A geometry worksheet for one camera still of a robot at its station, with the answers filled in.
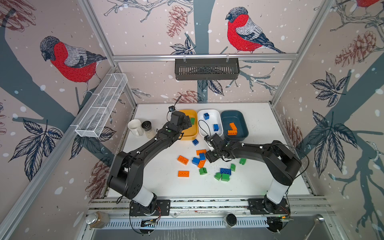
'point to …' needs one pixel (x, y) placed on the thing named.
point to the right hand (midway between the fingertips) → (209, 155)
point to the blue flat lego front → (225, 171)
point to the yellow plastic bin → (190, 133)
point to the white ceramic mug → (135, 125)
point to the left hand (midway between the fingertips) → (182, 119)
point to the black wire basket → (207, 68)
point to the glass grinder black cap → (147, 125)
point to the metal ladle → (318, 218)
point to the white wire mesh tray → (101, 104)
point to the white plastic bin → (210, 122)
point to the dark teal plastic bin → (236, 116)
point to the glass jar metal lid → (99, 220)
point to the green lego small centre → (233, 167)
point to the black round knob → (231, 219)
